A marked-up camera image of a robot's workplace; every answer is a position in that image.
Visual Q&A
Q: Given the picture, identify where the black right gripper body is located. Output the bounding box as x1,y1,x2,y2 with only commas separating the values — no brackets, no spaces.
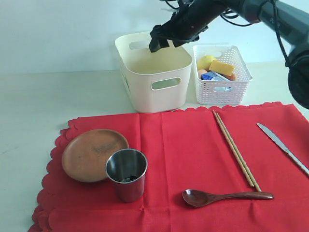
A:
162,0,227,41

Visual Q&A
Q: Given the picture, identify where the yellow lemon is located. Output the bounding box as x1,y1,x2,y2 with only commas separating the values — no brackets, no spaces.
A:
197,55,216,70

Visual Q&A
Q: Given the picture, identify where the brown egg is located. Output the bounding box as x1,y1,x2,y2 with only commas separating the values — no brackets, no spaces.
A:
198,69,208,79

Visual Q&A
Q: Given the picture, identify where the cream plastic storage bin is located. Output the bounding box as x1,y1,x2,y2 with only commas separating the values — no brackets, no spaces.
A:
114,32,193,113

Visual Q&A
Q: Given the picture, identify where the blue white milk carton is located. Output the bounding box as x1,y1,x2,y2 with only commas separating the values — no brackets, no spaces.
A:
200,71,232,92

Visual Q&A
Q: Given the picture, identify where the yellow cheese wedge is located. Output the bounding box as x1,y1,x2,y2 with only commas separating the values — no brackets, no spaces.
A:
209,60,235,75

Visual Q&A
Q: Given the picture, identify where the fried chicken nugget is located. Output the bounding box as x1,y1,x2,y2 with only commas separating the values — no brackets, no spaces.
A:
224,73,236,81

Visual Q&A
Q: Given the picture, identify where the stainless steel cup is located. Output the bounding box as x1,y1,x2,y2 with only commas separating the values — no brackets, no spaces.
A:
105,148,148,203

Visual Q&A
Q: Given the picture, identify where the brown wooden plate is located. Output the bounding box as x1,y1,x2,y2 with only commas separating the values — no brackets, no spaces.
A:
62,129,129,183

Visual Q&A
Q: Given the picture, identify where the steel table knife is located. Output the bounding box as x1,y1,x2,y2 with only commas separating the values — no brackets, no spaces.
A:
257,123,309,176

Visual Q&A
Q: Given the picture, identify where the dark wooden spoon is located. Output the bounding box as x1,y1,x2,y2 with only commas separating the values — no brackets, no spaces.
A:
182,189,274,208

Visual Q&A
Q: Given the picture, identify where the wooden chopstick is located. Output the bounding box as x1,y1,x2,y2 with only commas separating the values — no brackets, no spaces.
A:
212,110,254,187
216,112,262,192

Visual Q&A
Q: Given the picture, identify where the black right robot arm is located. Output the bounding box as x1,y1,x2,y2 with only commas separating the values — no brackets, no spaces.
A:
149,0,309,108

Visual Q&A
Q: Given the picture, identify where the white perforated plastic basket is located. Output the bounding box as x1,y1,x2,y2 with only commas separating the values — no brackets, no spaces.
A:
193,44,253,105

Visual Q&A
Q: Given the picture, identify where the red scalloped cloth mat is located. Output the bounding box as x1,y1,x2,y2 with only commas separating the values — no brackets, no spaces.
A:
30,102,309,232

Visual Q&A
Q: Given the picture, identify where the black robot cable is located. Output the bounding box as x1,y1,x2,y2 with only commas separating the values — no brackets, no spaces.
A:
159,0,295,68

